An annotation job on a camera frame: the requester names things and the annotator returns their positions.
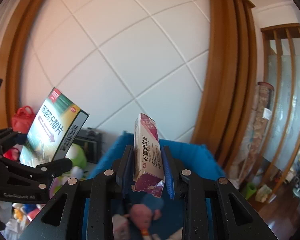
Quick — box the green and white tablet carton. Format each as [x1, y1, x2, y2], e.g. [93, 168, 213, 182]
[19, 87, 90, 168]

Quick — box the wooden frosted glass partition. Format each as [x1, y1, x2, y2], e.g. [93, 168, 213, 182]
[261, 23, 300, 198]

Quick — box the pale pink curtain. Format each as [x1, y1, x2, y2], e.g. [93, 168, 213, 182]
[0, 0, 17, 78]

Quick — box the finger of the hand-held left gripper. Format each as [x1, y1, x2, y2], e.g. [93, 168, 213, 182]
[0, 154, 73, 190]
[0, 127, 28, 146]

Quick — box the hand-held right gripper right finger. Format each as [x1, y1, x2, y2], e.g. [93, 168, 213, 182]
[162, 146, 278, 240]

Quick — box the blue and pink plush toy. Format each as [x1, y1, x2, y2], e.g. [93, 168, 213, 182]
[128, 194, 165, 233]

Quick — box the small green floor toy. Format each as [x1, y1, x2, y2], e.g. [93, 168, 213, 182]
[242, 182, 257, 198]

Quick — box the red and white ointment carton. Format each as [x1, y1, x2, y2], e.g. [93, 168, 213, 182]
[131, 113, 165, 199]

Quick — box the black box radio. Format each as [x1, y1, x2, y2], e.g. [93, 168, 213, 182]
[76, 127, 103, 164]

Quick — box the wooden wall panel frame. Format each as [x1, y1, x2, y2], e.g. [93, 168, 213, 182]
[0, 0, 257, 167]

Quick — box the red bear-face handbag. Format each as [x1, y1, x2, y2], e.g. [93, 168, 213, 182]
[11, 106, 37, 133]

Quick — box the green plush toy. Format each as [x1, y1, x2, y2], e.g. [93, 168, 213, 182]
[64, 144, 88, 178]

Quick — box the blue plastic storage bin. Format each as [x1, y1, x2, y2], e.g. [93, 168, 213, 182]
[81, 131, 228, 240]

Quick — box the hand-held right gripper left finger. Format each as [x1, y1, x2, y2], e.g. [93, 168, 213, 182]
[17, 145, 135, 240]

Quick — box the rolled patterned mat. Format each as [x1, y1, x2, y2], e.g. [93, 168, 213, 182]
[229, 81, 275, 188]

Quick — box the white and pink carton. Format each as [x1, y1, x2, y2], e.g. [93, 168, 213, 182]
[112, 213, 131, 240]

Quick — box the red plush toy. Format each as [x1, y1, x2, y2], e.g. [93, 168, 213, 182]
[3, 147, 22, 160]

